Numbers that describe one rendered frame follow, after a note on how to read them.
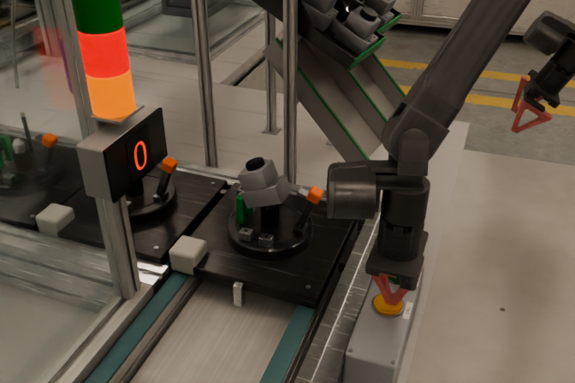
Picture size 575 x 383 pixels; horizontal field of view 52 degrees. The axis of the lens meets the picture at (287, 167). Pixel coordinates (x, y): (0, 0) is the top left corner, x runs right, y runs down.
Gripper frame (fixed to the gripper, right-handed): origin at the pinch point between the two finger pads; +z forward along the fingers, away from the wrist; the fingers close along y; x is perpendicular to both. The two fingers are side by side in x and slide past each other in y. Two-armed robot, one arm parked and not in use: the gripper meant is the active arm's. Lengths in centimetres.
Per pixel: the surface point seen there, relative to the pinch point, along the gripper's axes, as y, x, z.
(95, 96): 13.4, -34.1, -31.0
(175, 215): -7.3, -39.0, 0.5
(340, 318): 4.0, -6.1, 2.3
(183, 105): -66, -72, 11
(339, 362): 12.1, -4.0, 1.7
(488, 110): -283, 7, 94
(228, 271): 2.4, -24.2, 0.6
